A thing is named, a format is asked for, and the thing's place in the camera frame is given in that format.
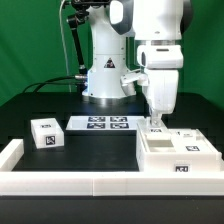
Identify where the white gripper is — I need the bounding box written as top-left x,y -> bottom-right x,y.
143,69 -> 179,127

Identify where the white cabinet body box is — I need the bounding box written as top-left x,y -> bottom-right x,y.
136,129 -> 224,172

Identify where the white cabinet door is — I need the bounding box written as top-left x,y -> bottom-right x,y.
170,129 -> 217,154
137,119 -> 171,140

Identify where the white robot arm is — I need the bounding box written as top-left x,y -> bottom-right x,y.
84,0 -> 192,127

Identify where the white flat tagged panel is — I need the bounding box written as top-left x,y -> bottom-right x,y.
66,116 -> 143,131

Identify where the small white tagged block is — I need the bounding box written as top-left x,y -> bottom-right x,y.
31,118 -> 64,149

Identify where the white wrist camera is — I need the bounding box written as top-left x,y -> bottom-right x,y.
120,69 -> 147,86

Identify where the white U-shaped boundary frame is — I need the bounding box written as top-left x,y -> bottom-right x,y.
0,139 -> 224,196

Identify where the black cable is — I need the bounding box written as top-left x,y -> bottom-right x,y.
22,75 -> 88,94

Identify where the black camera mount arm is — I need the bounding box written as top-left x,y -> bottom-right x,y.
65,0 -> 114,75

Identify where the grey cable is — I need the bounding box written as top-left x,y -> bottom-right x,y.
58,0 -> 73,93

